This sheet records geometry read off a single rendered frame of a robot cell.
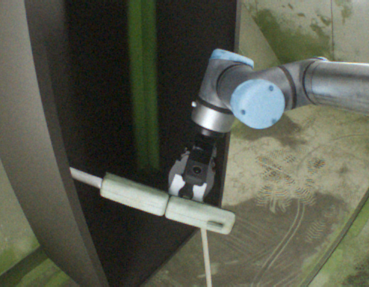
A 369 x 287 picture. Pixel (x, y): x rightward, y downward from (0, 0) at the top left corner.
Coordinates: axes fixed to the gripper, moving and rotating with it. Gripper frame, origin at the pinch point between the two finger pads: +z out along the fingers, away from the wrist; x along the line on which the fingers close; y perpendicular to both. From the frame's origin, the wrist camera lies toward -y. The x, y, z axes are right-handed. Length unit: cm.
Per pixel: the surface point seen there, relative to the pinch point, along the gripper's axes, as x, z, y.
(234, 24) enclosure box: 1.1, -42.1, 22.9
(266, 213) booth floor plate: -47, 43, 95
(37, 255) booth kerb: 56, 93, 60
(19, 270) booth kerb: 63, 100, 50
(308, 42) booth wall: -59, -40, 198
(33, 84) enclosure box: 29, -28, -30
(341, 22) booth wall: -72, -66, 174
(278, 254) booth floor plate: -55, 49, 68
